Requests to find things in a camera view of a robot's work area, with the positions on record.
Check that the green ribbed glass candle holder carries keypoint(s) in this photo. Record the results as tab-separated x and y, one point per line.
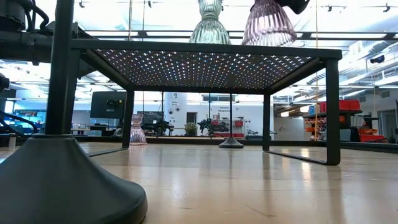
210	31

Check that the pink ribbed glass candle holder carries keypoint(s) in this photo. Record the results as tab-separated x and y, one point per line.
269	28
137	133

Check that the black perforated metal riser shelf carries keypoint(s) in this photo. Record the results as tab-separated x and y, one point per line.
202	71

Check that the background potted plant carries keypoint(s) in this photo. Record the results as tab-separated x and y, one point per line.
190	128

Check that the red storage bins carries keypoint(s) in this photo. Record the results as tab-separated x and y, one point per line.
342	105

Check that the black metal candlestick holder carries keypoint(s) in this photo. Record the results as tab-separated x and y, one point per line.
62	180
231	143

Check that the background black robot arm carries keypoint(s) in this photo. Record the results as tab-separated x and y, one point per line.
158	126
217	126

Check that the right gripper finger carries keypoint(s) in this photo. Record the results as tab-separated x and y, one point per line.
295	4

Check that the metal shelving rack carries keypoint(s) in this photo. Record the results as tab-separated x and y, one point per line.
348	124

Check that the black aluminium table frame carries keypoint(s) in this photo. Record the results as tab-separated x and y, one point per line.
186	140

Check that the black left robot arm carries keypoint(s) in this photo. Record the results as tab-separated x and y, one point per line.
18	46

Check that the black security camera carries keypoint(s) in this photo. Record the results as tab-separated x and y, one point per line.
377	59

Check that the black monitor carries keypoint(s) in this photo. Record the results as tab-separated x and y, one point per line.
107	104

